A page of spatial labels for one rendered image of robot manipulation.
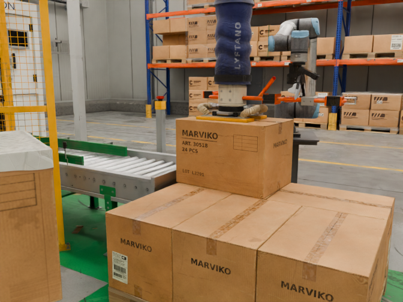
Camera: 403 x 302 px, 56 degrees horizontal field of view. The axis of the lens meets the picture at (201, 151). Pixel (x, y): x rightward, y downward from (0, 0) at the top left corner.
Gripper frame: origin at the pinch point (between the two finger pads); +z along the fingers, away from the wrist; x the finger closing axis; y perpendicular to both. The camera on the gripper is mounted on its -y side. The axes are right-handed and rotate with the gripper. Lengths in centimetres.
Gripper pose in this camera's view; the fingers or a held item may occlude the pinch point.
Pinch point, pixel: (300, 99)
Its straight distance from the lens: 219.0
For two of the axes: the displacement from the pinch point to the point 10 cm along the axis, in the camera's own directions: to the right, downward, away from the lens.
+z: 0.0, 9.8, 1.9
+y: -8.5, -1.0, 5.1
